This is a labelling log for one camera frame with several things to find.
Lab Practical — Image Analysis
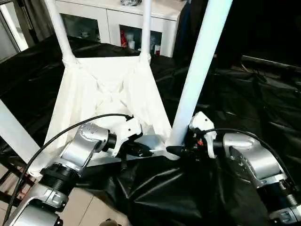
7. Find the white plastic table leg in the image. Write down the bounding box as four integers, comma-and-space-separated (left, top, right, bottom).
43, 0, 78, 64
0, 99, 40, 163
166, 0, 234, 147
139, 0, 153, 62

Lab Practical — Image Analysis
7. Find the black plastic mat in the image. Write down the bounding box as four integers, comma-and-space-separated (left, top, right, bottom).
0, 35, 301, 226

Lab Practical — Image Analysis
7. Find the red carton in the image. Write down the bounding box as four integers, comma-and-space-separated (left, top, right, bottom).
119, 29, 128, 48

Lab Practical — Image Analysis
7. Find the black cabinet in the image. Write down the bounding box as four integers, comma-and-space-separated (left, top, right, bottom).
175, 0, 243, 62

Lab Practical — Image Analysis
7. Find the black metal stand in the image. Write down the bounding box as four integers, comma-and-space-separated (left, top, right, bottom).
0, 162, 31, 210

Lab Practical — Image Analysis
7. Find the white cabinet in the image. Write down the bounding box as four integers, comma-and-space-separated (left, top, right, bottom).
45, 0, 186, 58

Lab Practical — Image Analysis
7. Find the shiny dark bundle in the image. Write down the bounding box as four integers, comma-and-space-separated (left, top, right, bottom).
120, 0, 143, 7

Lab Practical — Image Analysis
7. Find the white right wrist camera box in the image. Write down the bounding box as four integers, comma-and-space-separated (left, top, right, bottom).
188, 111, 218, 158

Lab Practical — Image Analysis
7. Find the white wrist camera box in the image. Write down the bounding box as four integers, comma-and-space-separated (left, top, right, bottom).
188, 111, 218, 158
109, 117, 143, 158

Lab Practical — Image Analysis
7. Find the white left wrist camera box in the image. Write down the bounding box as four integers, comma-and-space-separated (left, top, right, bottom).
109, 117, 143, 158

